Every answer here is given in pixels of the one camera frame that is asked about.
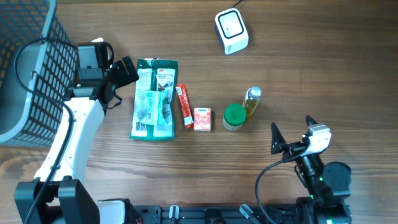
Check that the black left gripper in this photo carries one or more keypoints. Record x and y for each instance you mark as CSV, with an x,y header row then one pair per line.
x,y
122,78

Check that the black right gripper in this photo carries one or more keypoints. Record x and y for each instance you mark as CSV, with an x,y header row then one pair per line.
x,y
278,144

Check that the green white glove package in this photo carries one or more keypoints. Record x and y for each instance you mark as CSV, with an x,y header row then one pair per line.
x,y
153,118

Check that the yellow oil bottle silver cap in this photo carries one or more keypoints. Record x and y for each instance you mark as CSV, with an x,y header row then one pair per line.
x,y
251,100

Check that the red stick sachet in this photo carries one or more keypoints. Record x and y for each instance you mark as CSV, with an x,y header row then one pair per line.
x,y
181,90

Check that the green lid glass jar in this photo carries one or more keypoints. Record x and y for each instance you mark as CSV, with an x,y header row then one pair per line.
x,y
234,117

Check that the red tissue pack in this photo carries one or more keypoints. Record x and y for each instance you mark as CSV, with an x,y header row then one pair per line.
x,y
202,119

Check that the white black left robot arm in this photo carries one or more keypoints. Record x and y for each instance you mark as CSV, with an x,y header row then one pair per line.
x,y
57,194

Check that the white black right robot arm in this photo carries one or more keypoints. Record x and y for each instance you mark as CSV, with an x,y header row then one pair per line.
x,y
327,184

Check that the white barcode scanner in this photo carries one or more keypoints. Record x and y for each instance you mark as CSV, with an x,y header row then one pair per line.
x,y
231,31

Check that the grey plastic mesh basket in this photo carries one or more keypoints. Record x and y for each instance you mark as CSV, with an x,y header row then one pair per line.
x,y
36,60

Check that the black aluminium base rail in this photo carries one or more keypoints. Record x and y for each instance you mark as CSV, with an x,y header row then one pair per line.
x,y
217,215

